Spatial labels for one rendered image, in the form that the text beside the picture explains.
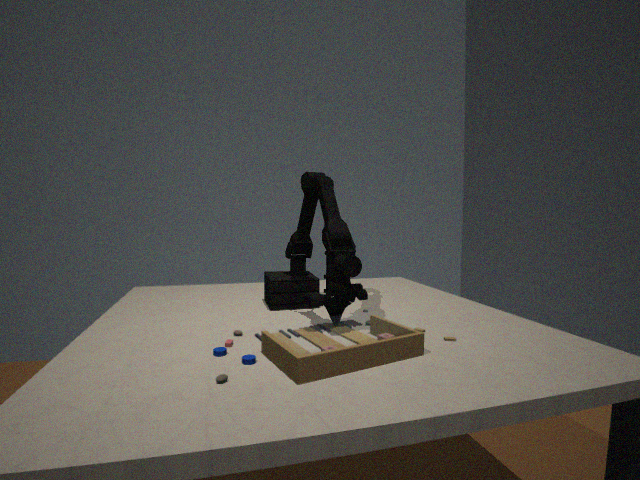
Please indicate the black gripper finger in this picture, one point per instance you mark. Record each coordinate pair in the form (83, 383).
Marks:
(332, 309)
(342, 307)

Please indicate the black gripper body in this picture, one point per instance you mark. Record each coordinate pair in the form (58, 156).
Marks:
(315, 299)

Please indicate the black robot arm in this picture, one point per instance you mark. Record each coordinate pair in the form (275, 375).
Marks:
(335, 237)

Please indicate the brown wooden open-top tray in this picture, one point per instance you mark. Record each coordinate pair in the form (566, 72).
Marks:
(316, 349)

